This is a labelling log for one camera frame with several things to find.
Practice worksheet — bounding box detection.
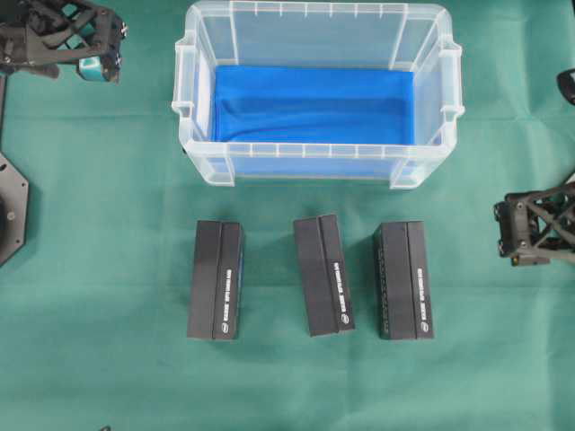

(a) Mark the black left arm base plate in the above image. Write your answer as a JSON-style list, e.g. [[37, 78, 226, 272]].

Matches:
[[0, 154, 29, 265]]

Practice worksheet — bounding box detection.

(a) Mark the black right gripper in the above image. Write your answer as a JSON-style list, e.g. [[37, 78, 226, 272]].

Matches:
[[493, 180, 574, 267]]

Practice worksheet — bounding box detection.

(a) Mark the clear plastic storage case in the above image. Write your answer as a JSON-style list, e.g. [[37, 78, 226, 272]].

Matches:
[[172, 1, 464, 189]]

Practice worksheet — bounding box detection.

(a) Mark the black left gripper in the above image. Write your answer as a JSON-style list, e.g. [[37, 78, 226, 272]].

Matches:
[[1, 1, 128, 83]]

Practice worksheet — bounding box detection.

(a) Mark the blue liner sheet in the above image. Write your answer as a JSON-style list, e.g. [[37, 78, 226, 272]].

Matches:
[[209, 66, 417, 179]]

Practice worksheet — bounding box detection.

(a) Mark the green table cloth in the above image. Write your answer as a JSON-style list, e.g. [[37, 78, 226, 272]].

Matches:
[[1, 1, 574, 430]]

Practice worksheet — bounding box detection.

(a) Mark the black camera box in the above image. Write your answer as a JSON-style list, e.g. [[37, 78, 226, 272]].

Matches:
[[187, 220, 244, 341], [293, 215, 355, 337], [373, 221, 435, 340]]

